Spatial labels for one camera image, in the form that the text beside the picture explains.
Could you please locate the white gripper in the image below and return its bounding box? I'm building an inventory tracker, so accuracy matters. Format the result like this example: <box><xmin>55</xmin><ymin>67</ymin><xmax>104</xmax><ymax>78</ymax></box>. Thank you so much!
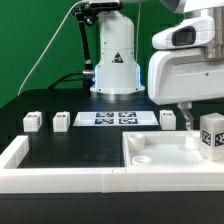
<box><xmin>148</xmin><ymin>48</ymin><xmax>224</xmax><ymax>131</ymax></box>

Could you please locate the white square tabletop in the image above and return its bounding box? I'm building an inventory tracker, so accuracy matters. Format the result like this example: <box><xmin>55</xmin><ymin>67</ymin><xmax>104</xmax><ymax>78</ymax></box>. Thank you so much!
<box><xmin>123</xmin><ymin>131</ymin><xmax>224</xmax><ymax>166</ymax></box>

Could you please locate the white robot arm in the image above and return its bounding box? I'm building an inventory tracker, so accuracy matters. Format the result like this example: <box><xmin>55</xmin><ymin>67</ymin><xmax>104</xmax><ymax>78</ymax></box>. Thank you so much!
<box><xmin>90</xmin><ymin>0</ymin><xmax>224</xmax><ymax>130</ymax></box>

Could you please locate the white U-shaped obstacle fence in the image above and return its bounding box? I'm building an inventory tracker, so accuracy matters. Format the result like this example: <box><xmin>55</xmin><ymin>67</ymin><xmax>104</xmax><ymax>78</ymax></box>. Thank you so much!
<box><xmin>0</xmin><ymin>136</ymin><xmax>224</xmax><ymax>194</ymax></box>

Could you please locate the white marker sheet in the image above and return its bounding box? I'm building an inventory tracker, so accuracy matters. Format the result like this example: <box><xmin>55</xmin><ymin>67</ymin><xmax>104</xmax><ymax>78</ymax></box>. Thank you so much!
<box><xmin>73</xmin><ymin>111</ymin><xmax>158</xmax><ymax>126</ymax></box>

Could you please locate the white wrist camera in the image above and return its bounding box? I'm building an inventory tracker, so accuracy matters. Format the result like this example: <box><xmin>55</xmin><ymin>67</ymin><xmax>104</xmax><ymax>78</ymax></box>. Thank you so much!
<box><xmin>152</xmin><ymin>16</ymin><xmax>215</xmax><ymax>50</ymax></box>

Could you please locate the black cable bundle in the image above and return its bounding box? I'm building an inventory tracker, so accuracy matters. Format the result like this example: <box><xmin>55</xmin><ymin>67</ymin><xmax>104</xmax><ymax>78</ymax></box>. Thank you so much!
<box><xmin>47</xmin><ymin>73</ymin><xmax>95</xmax><ymax>90</ymax></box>

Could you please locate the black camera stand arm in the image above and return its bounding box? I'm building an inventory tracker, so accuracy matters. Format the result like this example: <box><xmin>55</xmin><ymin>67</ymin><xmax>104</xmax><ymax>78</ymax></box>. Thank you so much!
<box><xmin>71</xmin><ymin>2</ymin><xmax>98</xmax><ymax>78</ymax></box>

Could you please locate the white cable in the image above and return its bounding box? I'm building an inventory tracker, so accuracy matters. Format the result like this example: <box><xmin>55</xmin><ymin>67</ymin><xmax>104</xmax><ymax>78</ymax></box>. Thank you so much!
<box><xmin>17</xmin><ymin>0</ymin><xmax>88</xmax><ymax>97</ymax></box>

